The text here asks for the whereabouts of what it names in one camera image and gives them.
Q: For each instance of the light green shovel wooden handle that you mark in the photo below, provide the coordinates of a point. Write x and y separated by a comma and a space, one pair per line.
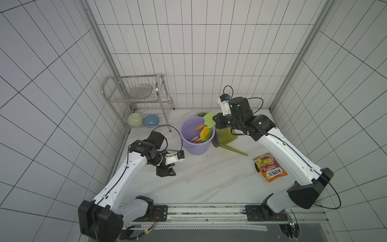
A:
209, 122

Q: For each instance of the green transparent watering can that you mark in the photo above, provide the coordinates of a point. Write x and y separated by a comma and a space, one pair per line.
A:
223, 137

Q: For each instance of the orange snack bag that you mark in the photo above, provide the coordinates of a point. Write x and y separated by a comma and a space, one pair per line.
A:
269, 168

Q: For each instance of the metal dish rack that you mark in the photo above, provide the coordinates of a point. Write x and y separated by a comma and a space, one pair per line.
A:
116, 94

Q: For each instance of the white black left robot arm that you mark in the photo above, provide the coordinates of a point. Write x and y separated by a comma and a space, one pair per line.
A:
105, 217

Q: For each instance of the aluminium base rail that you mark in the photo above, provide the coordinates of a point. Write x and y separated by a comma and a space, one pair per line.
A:
213, 214

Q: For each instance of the green patterned bowl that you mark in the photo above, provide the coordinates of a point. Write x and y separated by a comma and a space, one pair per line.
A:
201, 113

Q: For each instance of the blue bowl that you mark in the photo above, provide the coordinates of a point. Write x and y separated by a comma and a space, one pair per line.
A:
151, 120

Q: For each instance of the purple plastic bucket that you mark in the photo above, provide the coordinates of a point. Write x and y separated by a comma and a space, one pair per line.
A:
187, 133

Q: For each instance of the purple shovel pink handle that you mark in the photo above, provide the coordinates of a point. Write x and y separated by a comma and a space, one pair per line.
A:
195, 139

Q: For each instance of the yellow plastic shovel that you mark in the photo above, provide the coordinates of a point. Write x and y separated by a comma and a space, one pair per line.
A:
203, 135

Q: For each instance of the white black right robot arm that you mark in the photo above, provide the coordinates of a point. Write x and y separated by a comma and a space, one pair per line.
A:
310, 179

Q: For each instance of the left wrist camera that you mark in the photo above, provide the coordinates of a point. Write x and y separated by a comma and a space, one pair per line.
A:
173, 158

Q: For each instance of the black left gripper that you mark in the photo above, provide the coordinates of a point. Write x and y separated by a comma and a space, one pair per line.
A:
165, 172

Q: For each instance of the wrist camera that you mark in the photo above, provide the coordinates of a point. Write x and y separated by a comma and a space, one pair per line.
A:
223, 101
173, 158

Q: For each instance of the light green bowl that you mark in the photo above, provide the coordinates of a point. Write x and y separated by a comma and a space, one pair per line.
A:
135, 120

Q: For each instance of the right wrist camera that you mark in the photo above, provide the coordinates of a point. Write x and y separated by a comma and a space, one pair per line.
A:
223, 101

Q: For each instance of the green shovel yellow handle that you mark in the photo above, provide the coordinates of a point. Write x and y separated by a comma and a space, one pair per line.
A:
208, 136

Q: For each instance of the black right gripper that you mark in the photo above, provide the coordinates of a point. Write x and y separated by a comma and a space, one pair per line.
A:
220, 121

